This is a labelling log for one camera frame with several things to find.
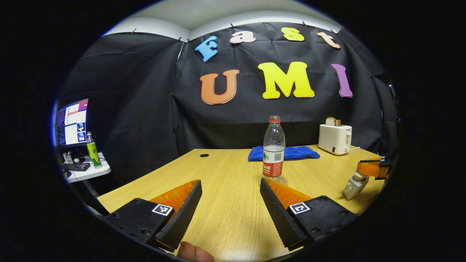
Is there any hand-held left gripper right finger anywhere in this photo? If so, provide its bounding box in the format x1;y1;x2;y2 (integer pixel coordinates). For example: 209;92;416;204
259;178;358;251

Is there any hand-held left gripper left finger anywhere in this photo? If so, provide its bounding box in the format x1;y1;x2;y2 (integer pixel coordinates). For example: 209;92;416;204
106;179;203;252

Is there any white ceramic teacup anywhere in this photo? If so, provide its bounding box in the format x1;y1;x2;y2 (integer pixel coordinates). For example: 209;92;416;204
343;175;370;200

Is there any round wooden coaster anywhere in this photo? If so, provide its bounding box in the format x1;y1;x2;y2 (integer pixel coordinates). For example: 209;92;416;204
259;176;288;186

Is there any clear plastic water bottle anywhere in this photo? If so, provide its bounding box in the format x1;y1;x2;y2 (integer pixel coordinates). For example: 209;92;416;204
262;116;286;179

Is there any green drink bottle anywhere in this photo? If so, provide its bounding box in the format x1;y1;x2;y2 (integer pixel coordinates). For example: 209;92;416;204
86;132;102;169

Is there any white toaster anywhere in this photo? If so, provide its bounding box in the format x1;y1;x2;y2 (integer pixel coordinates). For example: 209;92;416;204
318;124;352;156

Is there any blue towel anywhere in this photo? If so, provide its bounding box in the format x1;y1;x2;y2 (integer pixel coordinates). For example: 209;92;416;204
248;146;321;162

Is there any white side table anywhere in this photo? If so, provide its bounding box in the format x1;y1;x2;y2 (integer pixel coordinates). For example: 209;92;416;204
62;152;111;183

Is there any black backdrop cloth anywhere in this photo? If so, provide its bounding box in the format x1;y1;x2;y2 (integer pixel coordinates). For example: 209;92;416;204
58;22;401;186

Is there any computer monitor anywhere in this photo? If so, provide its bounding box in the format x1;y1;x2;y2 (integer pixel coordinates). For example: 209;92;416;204
55;98;89;147

